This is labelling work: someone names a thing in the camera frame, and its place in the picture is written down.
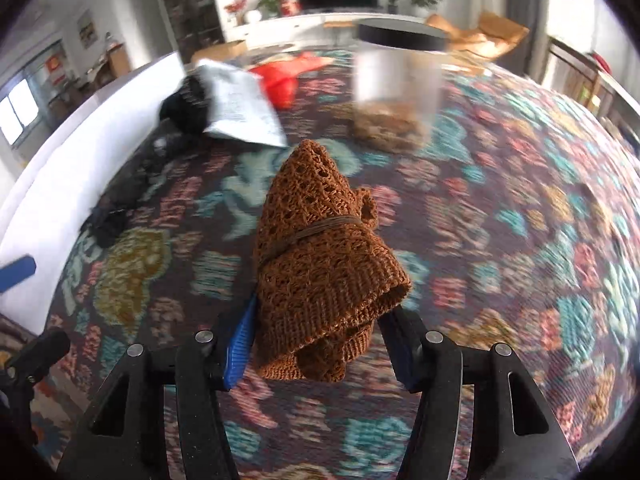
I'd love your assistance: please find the white wet wipes packet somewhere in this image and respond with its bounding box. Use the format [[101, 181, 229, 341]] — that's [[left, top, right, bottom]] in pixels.
[[193, 60, 288, 148]]

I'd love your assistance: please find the white tv cabinet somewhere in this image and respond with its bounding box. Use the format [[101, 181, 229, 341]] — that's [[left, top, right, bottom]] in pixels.
[[224, 12, 425, 50]]

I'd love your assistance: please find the orange red fabric pouch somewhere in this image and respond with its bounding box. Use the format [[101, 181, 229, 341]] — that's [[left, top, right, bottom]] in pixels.
[[250, 52, 334, 110]]

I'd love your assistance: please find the orange lounge chair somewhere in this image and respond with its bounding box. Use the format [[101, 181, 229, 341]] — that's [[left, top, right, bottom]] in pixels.
[[425, 11, 529, 61]]

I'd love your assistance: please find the wooden chair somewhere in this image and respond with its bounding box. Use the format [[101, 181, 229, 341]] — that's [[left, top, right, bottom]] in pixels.
[[539, 36, 639, 132]]

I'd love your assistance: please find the brown cardboard box on floor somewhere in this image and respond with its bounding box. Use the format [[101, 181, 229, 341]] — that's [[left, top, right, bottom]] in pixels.
[[191, 40, 247, 64]]

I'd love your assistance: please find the dark tall bookcase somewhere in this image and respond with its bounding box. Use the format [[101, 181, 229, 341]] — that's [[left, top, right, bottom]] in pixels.
[[163, 0, 224, 64]]

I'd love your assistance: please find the clear jar black lid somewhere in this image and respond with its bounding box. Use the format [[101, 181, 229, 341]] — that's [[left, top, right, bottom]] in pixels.
[[352, 18, 449, 153]]

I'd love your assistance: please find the black fluffy object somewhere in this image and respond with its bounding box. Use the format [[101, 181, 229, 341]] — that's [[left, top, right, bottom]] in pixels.
[[158, 74, 212, 136]]

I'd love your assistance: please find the white cardboard storage box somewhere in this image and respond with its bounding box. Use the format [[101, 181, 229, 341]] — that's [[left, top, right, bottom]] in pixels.
[[1, 53, 186, 335]]

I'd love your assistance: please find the brown knitted cloth roll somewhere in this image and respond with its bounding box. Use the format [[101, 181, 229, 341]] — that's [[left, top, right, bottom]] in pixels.
[[254, 140, 411, 382]]

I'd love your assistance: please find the colourful woven tablecloth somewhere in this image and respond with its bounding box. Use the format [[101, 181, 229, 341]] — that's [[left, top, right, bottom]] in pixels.
[[32, 50, 639, 479]]

